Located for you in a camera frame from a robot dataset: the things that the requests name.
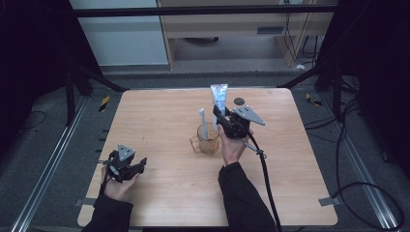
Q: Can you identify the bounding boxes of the amber transparent cup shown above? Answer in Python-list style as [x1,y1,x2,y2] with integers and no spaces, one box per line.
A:
[190,122,221,156]

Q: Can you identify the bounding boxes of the dark curtain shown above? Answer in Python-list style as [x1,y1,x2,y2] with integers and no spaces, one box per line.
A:
[0,0,104,158]
[317,0,410,180]

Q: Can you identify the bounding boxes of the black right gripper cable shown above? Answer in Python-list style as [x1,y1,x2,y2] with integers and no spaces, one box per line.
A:
[241,130,283,232]

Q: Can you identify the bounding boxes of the bundle of black floor cables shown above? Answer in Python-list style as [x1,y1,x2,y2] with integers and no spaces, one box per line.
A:
[304,75,363,144]

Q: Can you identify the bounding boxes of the aluminium floor rail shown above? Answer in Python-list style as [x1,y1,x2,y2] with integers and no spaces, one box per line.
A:
[317,92,401,232]
[11,96,90,232]

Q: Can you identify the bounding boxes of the light wooden desk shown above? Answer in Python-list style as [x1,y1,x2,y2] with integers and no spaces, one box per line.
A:
[157,0,339,71]

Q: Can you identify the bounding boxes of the white electric toothbrush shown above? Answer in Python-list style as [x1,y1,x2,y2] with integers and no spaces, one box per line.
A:
[197,107,210,141]

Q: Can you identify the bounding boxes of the person's left hand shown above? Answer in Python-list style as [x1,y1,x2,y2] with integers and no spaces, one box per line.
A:
[101,166,141,204]

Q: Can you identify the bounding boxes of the thin black floor cable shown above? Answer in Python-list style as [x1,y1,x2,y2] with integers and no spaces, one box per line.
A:
[18,110,47,131]

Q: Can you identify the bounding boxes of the person's right hand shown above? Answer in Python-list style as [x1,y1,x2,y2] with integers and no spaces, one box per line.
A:
[218,125,254,167]

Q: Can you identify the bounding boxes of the black cables under desk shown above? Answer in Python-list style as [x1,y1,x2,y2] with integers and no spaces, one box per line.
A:
[282,12,324,66]

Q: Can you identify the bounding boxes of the black horizontal frame bar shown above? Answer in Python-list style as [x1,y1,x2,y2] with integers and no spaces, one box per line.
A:
[62,4,339,19]

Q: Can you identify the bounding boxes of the white cabinet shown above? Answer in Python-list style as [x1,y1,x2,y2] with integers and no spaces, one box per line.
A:
[69,0,170,68]

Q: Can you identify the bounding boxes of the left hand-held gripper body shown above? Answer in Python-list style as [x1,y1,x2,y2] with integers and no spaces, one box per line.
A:
[105,143,138,184]

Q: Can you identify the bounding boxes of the white toothpaste tube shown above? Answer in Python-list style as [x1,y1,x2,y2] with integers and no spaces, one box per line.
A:
[210,83,229,112]

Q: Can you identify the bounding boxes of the black frame strut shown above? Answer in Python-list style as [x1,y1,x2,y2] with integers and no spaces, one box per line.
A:
[63,57,131,128]
[277,59,345,123]

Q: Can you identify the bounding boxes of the thick black looped floor cable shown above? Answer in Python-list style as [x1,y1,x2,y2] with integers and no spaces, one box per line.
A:
[331,105,405,232]

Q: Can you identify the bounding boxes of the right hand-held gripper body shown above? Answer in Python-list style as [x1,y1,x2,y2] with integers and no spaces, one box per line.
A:
[221,104,267,140]

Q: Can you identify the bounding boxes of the yellow black tape piece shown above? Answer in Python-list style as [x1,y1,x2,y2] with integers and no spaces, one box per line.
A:
[98,94,111,113]
[305,92,324,107]

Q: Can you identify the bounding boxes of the thin black left gripper cable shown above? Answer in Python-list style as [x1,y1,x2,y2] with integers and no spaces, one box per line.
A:
[97,159,113,195]

